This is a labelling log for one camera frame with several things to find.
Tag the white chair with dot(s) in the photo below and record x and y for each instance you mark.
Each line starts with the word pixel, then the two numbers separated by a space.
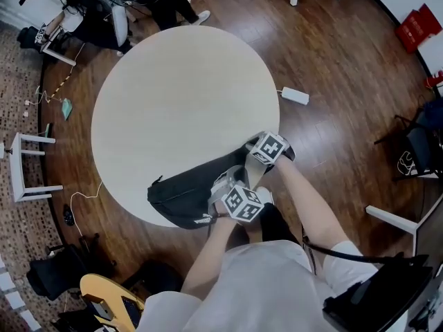
pixel 120 24

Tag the red cardboard box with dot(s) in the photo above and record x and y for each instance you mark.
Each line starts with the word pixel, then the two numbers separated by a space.
pixel 417 28

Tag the black office chair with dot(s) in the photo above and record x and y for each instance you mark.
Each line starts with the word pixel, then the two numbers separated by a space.
pixel 55 272

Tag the white stool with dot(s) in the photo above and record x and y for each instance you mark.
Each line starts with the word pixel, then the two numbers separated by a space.
pixel 17 171

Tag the yellow black striped tape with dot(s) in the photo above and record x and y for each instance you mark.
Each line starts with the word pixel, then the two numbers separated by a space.
pixel 59 88

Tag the person's black trouser leg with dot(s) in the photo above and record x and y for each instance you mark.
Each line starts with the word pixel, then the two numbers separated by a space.
pixel 277 223

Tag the small black floor item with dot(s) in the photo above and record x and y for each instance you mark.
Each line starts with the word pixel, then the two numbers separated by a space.
pixel 68 214

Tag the person's white shoe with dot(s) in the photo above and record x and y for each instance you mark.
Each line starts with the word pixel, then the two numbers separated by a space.
pixel 265 195

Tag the person's white shirt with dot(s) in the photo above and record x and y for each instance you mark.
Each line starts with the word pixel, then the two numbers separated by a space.
pixel 256 289

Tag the black body-worn device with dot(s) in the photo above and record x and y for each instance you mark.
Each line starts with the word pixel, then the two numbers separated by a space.
pixel 380 299

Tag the teal floor item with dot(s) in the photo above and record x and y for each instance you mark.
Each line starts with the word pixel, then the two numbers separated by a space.
pixel 66 108

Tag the yellow chair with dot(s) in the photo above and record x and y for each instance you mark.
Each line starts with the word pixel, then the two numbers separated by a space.
pixel 100 289

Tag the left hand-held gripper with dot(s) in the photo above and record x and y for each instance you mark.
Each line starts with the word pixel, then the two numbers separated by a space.
pixel 242 204

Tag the black bag with zipper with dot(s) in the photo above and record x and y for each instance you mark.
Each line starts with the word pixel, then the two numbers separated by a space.
pixel 183 195

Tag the person's left forearm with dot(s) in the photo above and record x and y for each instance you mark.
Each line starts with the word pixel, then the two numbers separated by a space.
pixel 211 251

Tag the white power strip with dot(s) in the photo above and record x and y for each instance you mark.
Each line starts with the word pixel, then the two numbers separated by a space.
pixel 295 95

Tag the person's right forearm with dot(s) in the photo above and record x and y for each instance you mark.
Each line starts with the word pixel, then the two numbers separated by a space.
pixel 308 202

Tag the red fire extinguisher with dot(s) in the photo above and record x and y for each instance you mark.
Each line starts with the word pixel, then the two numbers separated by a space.
pixel 434 80

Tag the black chair with bag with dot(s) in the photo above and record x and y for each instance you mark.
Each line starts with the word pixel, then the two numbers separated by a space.
pixel 420 147

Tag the white side table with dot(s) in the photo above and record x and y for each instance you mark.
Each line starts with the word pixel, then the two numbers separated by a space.
pixel 394 220

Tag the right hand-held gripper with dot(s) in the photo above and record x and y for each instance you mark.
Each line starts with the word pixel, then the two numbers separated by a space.
pixel 269 148

